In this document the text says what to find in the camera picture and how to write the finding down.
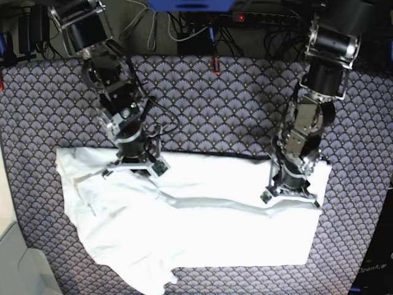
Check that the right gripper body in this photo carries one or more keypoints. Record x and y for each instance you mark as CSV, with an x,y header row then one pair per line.
x,y
140,153

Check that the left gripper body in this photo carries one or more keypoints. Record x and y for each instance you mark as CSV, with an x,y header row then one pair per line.
x,y
283,185

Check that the white T-shirt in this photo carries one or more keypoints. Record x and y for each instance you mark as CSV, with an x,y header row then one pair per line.
x,y
205,211

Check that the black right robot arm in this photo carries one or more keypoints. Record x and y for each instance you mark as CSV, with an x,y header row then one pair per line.
x,y
108,70

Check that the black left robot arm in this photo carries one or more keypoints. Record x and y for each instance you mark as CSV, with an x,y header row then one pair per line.
x,y
319,80

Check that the patterned fan-print table cloth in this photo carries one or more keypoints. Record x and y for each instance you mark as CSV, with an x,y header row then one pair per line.
x,y
45,105

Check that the red black table clamp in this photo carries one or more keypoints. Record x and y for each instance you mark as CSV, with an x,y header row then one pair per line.
x,y
215,65

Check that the black box with lettering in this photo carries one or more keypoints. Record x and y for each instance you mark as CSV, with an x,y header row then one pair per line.
x,y
375,273

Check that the blue box at top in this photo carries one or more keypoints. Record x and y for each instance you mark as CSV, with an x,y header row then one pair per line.
x,y
191,5

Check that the black adapter on floor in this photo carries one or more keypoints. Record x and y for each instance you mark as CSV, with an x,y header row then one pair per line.
x,y
33,29

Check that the white plastic bin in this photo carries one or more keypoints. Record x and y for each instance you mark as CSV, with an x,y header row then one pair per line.
x,y
24,270

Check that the black power strip red light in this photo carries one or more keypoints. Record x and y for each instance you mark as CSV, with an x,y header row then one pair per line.
x,y
263,18

